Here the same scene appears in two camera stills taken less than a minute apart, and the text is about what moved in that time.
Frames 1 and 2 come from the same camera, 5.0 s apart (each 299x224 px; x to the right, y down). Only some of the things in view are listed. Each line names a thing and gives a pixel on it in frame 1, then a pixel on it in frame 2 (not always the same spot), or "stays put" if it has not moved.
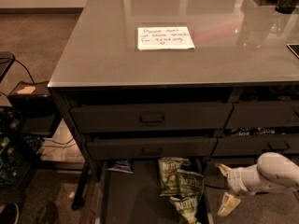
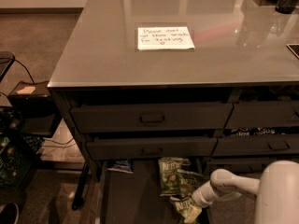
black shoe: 10,214 stays put
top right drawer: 263,114 stays put
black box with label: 34,108 stays put
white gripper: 237,180 -> 198,197
